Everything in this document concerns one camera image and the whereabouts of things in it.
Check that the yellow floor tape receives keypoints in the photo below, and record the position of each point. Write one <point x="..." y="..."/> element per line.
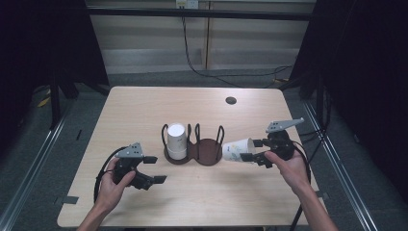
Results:
<point x="44" y="102"/>

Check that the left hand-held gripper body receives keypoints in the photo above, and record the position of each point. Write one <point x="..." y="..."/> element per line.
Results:
<point x="130" y="153"/>

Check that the black stand leg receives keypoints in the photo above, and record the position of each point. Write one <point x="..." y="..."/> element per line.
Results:
<point x="55" y="102"/>
<point x="319" y="99"/>

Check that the black horizontal bar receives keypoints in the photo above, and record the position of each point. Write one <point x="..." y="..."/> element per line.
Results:
<point x="198" y="13"/>

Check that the person's right hand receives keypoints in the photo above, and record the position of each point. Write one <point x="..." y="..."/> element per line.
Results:
<point x="293" y="174"/>

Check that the metal floor rail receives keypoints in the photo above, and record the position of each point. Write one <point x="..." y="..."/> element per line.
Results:
<point x="340" y="166"/>
<point x="35" y="154"/>

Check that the grey tape piece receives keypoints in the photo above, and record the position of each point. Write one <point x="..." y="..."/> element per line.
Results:
<point x="66" y="200"/>
<point x="322" y="195"/>

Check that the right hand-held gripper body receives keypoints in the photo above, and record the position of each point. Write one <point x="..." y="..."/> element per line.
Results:
<point x="282" y="144"/>

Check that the person's left hand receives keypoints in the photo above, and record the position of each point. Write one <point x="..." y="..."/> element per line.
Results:
<point x="110" y="192"/>

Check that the black curtain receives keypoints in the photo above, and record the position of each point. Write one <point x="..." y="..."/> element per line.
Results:
<point x="45" y="45"/>
<point x="362" y="80"/>

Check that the floral paper cup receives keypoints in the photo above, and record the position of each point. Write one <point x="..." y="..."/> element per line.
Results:
<point x="237" y="150"/>

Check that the white wall socket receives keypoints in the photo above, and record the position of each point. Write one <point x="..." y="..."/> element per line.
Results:
<point x="187" y="4"/>

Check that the stack of white paper cups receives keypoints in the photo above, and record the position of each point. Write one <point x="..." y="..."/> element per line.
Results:
<point x="176" y="138"/>

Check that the small black floor strip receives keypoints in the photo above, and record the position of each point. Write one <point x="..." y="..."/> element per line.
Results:
<point x="79" y="134"/>

